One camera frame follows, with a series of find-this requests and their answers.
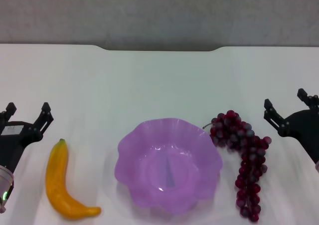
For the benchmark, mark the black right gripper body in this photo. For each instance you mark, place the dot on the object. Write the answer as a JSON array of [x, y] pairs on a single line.
[[305, 125]]

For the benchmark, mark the dark red grape bunch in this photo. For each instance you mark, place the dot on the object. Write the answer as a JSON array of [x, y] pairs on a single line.
[[249, 145]]

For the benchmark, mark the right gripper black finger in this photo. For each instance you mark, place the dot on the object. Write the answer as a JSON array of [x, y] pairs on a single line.
[[275, 115], [310, 99]]

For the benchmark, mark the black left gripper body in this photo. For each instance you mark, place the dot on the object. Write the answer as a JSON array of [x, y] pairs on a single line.
[[15, 137]]

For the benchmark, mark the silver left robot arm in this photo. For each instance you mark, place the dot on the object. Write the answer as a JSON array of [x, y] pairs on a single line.
[[5, 180]]

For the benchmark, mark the purple wavy plastic bowl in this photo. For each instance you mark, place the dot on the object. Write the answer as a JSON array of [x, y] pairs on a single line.
[[164, 165]]

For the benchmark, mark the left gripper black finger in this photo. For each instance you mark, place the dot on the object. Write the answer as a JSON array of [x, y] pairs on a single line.
[[10, 110], [45, 117]]

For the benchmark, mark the yellow banana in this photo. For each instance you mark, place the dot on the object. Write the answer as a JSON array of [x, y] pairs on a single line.
[[58, 175]]

